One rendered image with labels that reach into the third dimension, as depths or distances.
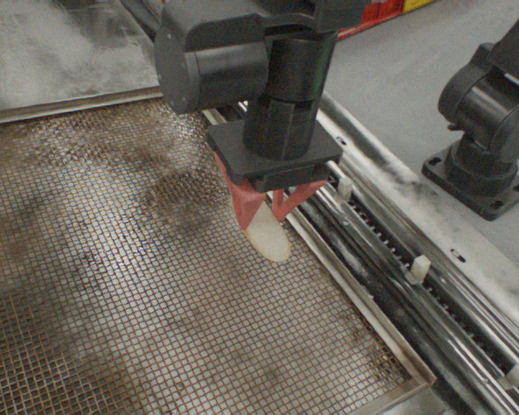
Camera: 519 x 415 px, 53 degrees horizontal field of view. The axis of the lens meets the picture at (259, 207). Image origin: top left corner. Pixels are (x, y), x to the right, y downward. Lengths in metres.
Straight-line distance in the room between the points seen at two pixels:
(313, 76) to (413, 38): 0.67
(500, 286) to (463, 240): 0.07
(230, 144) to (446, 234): 0.31
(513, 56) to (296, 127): 0.30
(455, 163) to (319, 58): 0.37
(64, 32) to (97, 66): 0.11
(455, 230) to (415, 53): 0.44
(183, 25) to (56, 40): 0.56
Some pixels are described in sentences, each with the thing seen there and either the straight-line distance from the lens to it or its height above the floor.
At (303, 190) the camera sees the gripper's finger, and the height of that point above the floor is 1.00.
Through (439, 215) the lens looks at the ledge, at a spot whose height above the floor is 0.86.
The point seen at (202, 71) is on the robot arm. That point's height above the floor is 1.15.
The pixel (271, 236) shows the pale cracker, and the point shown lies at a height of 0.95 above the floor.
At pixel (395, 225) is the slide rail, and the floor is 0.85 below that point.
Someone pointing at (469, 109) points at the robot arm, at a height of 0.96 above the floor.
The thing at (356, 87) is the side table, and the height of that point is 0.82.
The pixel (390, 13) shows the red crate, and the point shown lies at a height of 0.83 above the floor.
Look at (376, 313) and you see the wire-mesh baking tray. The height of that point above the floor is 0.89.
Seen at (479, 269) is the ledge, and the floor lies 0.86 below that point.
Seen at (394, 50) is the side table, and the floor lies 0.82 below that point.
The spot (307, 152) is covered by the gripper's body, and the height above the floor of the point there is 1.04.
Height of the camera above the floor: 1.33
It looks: 49 degrees down
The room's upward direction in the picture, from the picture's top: straight up
